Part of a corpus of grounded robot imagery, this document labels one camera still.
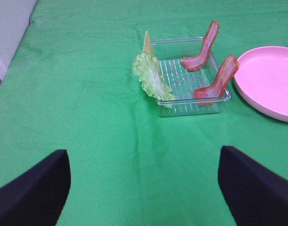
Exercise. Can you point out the clear left ingredient tray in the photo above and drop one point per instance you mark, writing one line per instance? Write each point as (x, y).
(183, 82)

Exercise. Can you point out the green lettuce leaf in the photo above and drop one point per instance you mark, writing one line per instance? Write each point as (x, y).
(147, 68)

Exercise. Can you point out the bacon strip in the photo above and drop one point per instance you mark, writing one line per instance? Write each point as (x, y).
(196, 62)
(225, 73)

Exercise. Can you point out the pink round plate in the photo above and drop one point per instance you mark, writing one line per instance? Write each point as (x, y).
(262, 80)

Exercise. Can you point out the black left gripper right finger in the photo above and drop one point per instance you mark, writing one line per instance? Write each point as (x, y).
(255, 195)

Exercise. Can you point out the yellow cheese slice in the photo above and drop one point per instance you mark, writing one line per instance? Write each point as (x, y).
(147, 47)

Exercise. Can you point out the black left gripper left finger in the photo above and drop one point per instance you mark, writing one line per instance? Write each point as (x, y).
(37, 197)

